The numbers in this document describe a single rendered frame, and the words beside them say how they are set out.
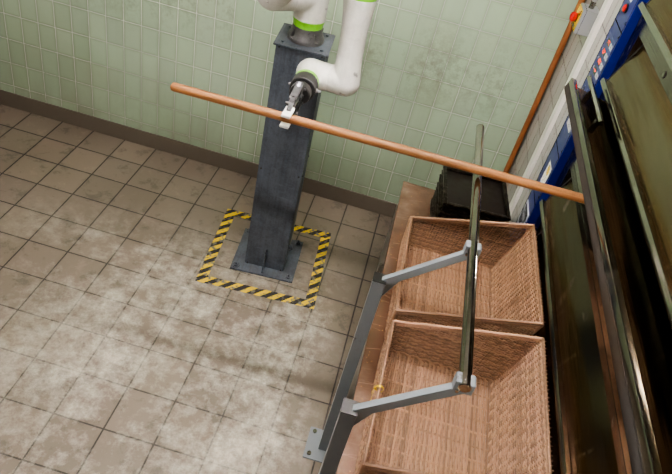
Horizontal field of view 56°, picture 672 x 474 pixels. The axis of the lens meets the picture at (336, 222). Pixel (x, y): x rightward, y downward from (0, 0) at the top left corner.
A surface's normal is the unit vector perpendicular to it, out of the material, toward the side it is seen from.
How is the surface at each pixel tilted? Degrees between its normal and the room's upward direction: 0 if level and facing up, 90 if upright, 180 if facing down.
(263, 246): 90
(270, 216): 90
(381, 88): 90
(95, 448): 0
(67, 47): 90
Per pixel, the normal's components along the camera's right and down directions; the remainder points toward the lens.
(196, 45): -0.21, 0.59
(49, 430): 0.19, -0.76
